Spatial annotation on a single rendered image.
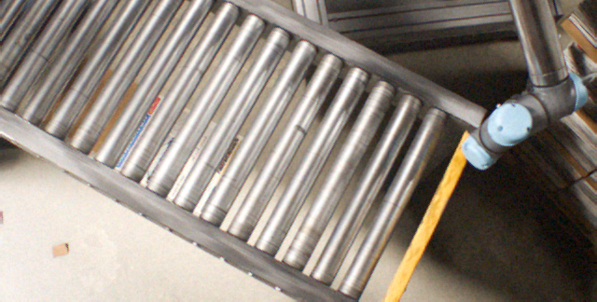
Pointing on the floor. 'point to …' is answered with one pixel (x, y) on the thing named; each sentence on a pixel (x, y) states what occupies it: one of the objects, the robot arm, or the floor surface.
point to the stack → (572, 135)
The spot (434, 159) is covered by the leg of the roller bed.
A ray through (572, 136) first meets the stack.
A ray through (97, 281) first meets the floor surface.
